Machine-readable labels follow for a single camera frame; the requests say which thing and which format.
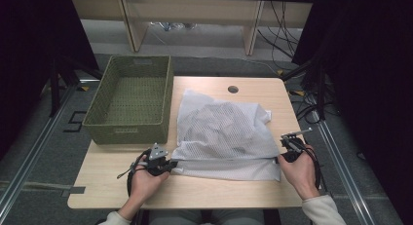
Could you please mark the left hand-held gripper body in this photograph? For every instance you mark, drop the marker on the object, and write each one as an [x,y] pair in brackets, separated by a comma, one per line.
[156,157]

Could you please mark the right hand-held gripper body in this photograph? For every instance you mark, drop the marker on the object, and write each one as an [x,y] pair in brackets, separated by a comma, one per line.
[293,150]

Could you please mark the white mesh laundry bag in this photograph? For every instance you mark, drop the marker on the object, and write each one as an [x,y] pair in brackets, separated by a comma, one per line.
[227,169]

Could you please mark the green woven basket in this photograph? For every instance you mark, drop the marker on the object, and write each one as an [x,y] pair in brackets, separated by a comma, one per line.
[136,98]

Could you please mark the person's right hand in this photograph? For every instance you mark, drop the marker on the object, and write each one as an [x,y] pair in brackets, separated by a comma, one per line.
[302,176]

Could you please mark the person's left hand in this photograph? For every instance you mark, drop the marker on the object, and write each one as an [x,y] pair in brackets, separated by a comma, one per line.
[144,186]

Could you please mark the person's legs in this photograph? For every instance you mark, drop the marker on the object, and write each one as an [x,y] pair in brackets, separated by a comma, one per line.
[181,218]

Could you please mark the black metal stand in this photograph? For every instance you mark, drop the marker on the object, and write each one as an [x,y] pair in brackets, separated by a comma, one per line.
[54,88]
[320,88]

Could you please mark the dark curtain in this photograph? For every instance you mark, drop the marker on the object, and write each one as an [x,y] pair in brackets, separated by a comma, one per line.
[373,88]
[26,56]

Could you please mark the grey tape strip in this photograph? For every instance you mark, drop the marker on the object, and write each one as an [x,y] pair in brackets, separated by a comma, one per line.
[48,186]

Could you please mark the clear plastic bag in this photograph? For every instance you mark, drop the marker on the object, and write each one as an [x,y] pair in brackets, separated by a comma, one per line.
[172,25]

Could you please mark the metal floor rail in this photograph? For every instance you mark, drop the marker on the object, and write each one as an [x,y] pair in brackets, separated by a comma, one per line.
[35,150]
[344,173]

